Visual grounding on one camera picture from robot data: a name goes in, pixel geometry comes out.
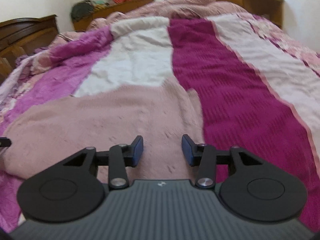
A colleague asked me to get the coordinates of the pink knitted cardigan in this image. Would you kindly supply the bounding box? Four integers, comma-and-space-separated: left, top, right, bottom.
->
1, 78, 203, 180

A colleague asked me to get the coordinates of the pink purple patchwork bedspread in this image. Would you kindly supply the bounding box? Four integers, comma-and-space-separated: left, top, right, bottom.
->
1, 12, 319, 232

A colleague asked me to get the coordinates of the dark wooden cabinet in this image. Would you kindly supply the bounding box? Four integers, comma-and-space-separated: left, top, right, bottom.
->
0, 15, 59, 82

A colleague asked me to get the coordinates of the dark green cloth bundle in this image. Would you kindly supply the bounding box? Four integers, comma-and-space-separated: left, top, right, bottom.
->
70, 0, 96, 22

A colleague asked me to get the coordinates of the dusty pink fluffy blanket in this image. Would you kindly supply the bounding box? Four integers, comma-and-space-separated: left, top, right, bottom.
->
87, 0, 247, 31

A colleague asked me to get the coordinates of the wooden bed headboard shelf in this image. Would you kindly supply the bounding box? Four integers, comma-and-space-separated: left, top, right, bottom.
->
72, 0, 283, 31

